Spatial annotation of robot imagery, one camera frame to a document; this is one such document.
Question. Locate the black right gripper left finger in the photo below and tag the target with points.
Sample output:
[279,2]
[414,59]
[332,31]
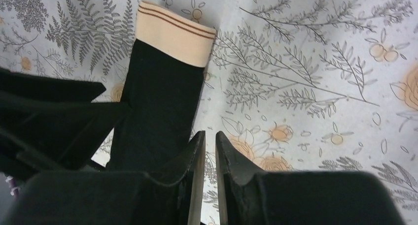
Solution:
[172,195]

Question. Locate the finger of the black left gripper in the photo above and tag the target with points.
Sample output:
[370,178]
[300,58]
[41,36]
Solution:
[49,89]
[38,135]

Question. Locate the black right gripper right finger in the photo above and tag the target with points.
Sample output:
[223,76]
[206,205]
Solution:
[249,195]

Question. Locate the black underwear beige waistband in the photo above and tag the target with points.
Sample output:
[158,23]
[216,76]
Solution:
[162,87]

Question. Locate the floral table cloth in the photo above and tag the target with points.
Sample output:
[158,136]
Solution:
[294,84]

